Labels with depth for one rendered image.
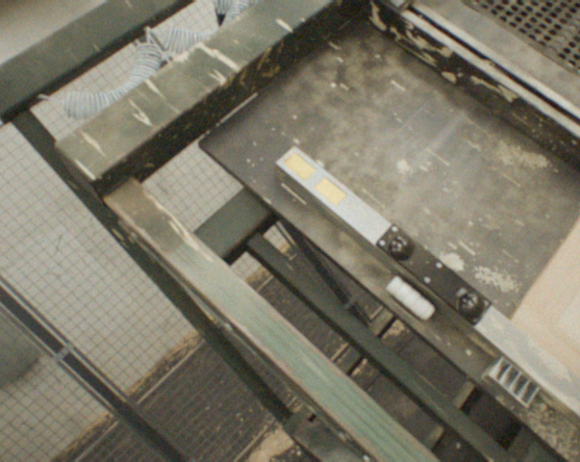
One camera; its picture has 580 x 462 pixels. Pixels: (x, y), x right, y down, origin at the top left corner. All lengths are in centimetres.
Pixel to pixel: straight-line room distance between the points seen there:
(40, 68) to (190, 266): 72
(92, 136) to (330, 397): 54
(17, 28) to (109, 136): 483
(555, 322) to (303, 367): 43
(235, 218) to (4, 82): 67
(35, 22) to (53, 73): 434
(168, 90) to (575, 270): 76
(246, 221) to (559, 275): 55
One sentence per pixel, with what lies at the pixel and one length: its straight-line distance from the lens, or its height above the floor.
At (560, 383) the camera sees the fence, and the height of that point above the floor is 123.
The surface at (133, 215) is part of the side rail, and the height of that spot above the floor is 178.
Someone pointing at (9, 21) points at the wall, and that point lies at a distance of 564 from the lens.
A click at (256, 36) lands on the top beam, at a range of 93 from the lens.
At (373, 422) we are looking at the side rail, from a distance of 71.
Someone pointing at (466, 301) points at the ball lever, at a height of 145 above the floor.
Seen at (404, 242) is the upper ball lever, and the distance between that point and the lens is 66.
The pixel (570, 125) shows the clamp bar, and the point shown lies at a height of 143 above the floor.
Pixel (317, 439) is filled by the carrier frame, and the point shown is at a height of 79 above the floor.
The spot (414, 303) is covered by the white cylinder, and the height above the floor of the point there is 142.
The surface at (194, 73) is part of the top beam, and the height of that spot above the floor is 190.
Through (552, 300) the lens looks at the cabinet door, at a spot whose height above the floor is 127.
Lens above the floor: 184
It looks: 18 degrees down
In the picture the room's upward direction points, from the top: 37 degrees counter-clockwise
